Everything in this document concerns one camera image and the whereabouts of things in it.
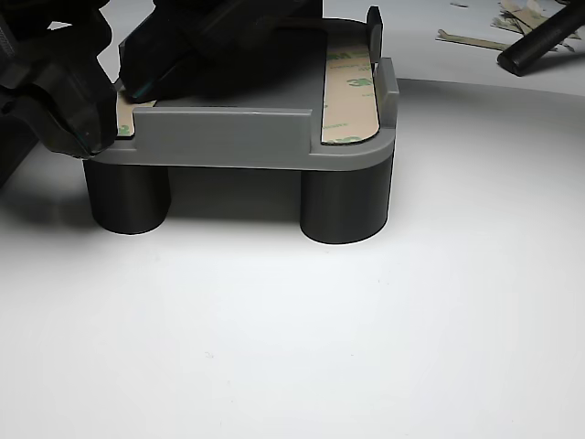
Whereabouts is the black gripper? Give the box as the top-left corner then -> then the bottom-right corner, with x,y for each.
0,0 -> 116,159
118,0 -> 326,103

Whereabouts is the tan protective film strip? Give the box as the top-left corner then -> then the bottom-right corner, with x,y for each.
113,86 -> 156,139
318,43 -> 381,146

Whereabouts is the long thin film scrap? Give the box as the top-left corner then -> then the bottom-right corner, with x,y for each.
436,27 -> 511,50

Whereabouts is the tan film scrap pile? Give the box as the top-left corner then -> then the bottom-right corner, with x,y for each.
491,0 -> 549,36

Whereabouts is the grey fixture with black legs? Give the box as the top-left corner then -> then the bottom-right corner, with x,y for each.
83,16 -> 401,246

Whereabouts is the black upright tab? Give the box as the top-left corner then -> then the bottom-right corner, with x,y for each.
365,5 -> 385,64

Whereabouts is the black cylindrical rod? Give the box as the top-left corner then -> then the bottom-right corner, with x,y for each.
496,2 -> 585,77

